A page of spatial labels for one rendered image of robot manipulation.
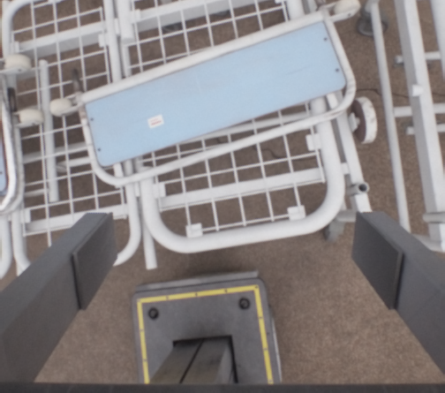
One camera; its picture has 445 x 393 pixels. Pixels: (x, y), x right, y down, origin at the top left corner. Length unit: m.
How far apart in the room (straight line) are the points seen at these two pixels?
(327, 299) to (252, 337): 0.40
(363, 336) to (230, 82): 1.06
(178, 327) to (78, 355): 0.63
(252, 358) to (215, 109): 0.76
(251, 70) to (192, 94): 0.17
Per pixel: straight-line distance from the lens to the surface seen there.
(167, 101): 0.90
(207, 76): 0.90
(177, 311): 1.13
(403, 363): 1.51
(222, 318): 1.11
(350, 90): 0.89
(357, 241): 0.17
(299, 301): 1.37
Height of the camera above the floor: 1.33
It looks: 78 degrees down
